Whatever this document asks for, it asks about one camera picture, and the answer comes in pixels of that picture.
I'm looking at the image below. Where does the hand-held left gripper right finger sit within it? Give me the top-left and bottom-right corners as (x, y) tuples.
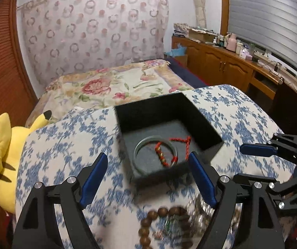
(189, 152), (285, 249)

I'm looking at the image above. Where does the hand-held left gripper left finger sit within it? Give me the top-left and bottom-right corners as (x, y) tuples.
(11, 153), (109, 249)

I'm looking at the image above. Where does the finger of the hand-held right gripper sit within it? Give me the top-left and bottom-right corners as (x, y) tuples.
(240, 133), (297, 165)
(233, 171), (297, 210)

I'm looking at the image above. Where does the pearl bead bracelet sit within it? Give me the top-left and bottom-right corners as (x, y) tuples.
(190, 194), (218, 230)

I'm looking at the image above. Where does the brown wooden bead bracelet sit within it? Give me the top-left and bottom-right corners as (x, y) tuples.
(138, 206), (198, 249)

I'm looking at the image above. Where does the black jewelry box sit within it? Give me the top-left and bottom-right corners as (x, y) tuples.
(115, 92), (223, 190)

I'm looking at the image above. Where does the small green jewelry piece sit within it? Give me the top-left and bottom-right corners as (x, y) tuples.
(163, 219), (179, 235)

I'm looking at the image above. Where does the blue floral tablecloth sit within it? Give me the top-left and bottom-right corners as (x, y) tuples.
(15, 84), (297, 249)

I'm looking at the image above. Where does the grey-green jade bangle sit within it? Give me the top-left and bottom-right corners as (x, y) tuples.
(134, 136), (179, 173)

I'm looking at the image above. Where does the yellow plush toy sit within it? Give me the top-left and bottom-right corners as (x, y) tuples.
(0, 110), (52, 214)

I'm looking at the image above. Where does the tissue pack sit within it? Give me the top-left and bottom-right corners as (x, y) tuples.
(239, 48), (254, 60)

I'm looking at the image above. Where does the wooden cabinet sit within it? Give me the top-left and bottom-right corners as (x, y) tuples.
(171, 35), (297, 101)

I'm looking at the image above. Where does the floral bedspread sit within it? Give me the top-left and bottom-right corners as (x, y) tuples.
(25, 59), (209, 127)

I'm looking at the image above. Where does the dark blue blanket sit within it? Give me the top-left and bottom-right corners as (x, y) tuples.
(169, 57), (209, 89)

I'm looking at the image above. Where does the pink kettle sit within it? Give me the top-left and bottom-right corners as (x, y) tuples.
(226, 33), (237, 52)

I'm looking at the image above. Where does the box with blue paper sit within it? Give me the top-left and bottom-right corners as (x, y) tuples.
(164, 44), (188, 63)

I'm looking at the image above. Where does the cardboard box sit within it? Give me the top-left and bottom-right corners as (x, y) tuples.
(187, 27), (216, 43)

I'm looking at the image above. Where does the grey window blind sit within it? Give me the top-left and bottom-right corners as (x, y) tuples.
(228, 0), (297, 79)

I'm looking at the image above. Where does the cream window curtain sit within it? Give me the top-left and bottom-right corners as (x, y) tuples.
(191, 0), (207, 29)

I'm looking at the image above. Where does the red braided cord bracelet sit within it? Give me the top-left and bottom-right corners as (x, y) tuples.
(155, 136), (192, 168)

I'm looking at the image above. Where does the pink ring-patterned curtain cloth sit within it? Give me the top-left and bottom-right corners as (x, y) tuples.
(17, 0), (170, 89)

